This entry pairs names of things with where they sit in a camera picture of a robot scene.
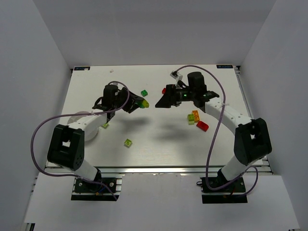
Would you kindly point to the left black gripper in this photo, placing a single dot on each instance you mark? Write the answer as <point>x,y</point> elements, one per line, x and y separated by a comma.
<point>130,101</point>

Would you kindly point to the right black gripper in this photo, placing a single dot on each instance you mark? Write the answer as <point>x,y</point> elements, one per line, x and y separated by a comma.
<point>172,95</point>

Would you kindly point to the dark green square lego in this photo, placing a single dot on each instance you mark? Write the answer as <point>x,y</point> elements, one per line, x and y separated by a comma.
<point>144,93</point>

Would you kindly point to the dark green long lego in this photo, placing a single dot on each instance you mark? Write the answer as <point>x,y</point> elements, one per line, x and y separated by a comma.
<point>140,104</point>

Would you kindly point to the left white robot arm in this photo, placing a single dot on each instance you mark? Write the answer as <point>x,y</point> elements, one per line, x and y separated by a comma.
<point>67,146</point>

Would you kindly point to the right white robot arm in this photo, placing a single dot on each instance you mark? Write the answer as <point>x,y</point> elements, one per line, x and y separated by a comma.
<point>251,136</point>

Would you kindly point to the orange long lego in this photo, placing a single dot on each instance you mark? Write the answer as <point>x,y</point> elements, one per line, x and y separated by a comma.
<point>196,116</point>

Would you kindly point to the lime lego table centre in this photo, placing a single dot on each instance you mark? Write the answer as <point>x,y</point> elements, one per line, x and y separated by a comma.
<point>128,143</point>

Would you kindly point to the red sloped lego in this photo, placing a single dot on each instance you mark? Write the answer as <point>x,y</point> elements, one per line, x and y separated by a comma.
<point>203,126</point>

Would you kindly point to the white round divided container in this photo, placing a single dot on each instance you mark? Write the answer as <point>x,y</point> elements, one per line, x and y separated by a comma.
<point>88,123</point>

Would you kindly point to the right blue table label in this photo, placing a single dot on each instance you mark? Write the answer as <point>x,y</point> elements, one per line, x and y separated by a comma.
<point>224,66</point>

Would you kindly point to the blue table label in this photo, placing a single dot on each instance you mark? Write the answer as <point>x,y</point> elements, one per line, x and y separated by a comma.
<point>224,66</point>
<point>81,68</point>

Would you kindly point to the left blue table label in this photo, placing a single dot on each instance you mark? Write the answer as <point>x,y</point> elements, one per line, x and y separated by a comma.
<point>81,68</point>

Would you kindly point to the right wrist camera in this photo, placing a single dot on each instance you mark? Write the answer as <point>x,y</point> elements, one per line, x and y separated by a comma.
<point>177,76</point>

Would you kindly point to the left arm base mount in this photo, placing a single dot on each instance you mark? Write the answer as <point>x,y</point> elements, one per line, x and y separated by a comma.
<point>83,191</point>

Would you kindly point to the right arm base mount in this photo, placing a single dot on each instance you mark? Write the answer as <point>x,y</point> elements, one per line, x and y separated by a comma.
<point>232,194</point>

